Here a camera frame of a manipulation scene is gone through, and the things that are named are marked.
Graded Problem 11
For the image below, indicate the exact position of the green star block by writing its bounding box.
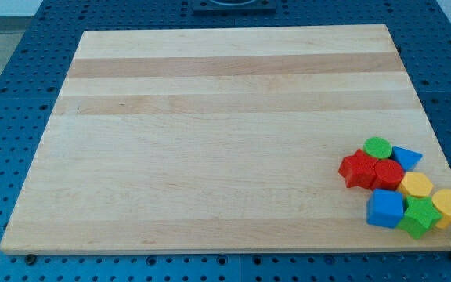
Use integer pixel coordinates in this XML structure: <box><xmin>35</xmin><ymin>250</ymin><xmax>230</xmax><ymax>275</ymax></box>
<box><xmin>396</xmin><ymin>196</ymin><xmax>442</xmax><ymax>240</ymax></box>

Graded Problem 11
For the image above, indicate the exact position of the red star block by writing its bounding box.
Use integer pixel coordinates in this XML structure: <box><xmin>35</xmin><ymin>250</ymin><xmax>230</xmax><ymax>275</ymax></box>
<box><xmin>338</xmin><ymin>149</ymin><xmax>378</xmax><ymax>190</ymax></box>

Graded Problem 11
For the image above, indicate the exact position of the green circle block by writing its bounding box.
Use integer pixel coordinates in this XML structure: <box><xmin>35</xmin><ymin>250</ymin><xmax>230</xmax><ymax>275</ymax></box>
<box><xmin>363</xmin><ymin>136</ymin><xmax>392</xmax><ymax>159</ymax></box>

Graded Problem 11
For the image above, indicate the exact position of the red circle block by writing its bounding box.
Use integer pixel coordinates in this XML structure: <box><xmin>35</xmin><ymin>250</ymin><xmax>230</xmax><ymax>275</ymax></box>
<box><xmin>370</xmin><ymin>159</ymin><xmax>405</xmax><ymax>191</ymax></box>

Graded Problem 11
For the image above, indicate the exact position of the light wooden board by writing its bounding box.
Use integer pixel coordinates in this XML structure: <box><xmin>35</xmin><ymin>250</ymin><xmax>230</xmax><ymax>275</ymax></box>
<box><xmin>0</xmin><ymin>24</ymin><xmax>451</xmax><ymax>255</ymax></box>

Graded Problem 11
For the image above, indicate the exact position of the blue cube block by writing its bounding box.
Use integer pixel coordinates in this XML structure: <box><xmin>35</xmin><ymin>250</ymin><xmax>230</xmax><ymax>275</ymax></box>
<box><xmin>366</xmin><ymin>189</ymin><xmax>404</xmax><ymax>229</ymax></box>

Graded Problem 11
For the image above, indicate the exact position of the blue triangle block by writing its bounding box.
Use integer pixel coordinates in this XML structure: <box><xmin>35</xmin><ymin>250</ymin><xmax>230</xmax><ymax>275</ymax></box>
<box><xmin>391</xmin><ymin>146</ymin><xmax>423</xmax><ymax>171</ymax></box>

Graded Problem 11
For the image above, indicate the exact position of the yellow hexagon block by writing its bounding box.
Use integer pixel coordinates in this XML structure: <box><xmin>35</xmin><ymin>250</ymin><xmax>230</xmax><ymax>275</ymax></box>
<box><xmin>396</xmin><ymin>172</ymin><xmax>434</xmax><ymax>197</ymax></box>

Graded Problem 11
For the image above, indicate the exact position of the yellow heart block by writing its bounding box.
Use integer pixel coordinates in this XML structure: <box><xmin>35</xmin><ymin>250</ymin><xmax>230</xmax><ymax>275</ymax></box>
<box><xmin>431</xmin><ymin>189</ymin><xmax>451</xmax><ymax>229</ymax></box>

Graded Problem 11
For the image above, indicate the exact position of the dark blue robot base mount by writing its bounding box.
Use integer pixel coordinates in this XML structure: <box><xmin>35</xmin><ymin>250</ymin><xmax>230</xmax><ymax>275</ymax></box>
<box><xmin>190</xmin><ymin>0</ymin><xmax>277</xmax><ymax>13</ymax></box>

